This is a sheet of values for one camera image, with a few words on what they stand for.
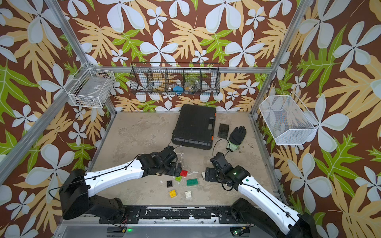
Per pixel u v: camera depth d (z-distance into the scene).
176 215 0.75
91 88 0.86
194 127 1.04
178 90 0.94
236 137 1.05
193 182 0.84
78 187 0.42
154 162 0.59
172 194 0.80
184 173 0.86
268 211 0.45
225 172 0.58
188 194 0.80
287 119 0.80
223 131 1.05
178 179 0.86
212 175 0.70
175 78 0.98
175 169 0.66
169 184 0.84
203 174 0.84
